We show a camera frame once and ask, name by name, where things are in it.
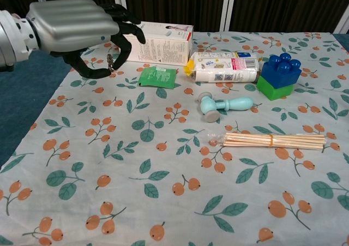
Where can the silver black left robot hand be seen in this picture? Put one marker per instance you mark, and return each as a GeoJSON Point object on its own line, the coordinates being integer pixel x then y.
{"type": "Point", "coordinates": [73, 25]}

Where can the white red cardboard box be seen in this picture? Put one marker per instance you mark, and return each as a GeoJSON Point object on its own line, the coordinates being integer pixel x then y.
{"type": "Point", "coordinates": [163, 47]}

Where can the green foil packet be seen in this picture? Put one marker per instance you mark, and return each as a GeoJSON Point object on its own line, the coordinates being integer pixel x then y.
{"type": "Point", "coordinates": [156, 77]}

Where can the white tissue pack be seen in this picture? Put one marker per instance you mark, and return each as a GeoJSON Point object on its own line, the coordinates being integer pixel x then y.
{"type": "Point", "coordinates": [226, 68]}

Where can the teal toy hammer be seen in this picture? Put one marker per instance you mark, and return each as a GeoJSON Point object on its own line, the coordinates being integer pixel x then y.
{"type": "Point", "coordinates": [212, 105]}

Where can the floral berry print tablecloth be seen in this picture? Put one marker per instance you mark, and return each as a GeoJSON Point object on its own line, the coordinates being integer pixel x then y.
{"type": "Point", "coordinates": [163, 175]}

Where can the green building block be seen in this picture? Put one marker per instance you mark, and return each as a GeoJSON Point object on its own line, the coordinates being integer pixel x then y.
{"type": "Point", "coordinates": [272, 89]}

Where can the blue building block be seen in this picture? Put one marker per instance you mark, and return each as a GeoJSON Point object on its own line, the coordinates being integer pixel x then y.
{"type": "Point", "coordinates": [282, 71]}

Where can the wooden stick bundle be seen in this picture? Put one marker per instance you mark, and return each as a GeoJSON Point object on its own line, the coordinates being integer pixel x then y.
{"type": "Point", "coordinates": [272, 141]}

